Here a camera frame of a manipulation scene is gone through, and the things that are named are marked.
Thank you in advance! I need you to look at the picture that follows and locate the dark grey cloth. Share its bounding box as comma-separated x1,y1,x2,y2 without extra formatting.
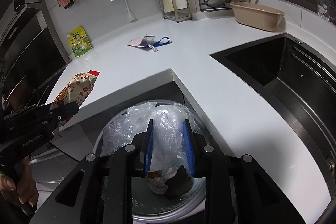
165,165,193,198

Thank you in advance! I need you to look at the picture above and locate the red patterned snack bag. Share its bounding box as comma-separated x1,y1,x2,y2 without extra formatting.
50,70,100,130

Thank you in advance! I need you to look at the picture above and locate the grey perforated trash bin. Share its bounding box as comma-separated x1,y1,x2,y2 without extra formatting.
93,100,210,223

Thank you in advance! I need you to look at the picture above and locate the black kitchen sink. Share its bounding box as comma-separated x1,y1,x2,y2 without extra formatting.
212,35,335,223

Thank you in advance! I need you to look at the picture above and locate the beige plastic basin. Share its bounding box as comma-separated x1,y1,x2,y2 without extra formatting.
230,2,285,31

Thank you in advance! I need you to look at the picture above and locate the clear plastic bag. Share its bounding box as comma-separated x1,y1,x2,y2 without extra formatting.
100,102,195,172

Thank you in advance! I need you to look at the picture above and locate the blue white bottle brush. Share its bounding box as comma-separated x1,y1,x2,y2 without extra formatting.
123,0,135,22

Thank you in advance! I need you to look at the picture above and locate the yellow green seasoning pouch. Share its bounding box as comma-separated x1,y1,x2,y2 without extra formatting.
67,26,92,58

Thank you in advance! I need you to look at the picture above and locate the steel cutting board rack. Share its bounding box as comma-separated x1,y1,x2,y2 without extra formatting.
158,0,192,23

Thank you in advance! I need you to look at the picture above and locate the black oven appliance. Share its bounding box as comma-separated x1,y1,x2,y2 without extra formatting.
1,0,70,112

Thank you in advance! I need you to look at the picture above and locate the pink paper receipt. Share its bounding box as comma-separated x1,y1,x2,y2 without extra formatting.
126,36,145,48

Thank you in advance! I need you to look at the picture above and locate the person's left hand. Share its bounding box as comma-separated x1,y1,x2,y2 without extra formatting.
1,156,39,206

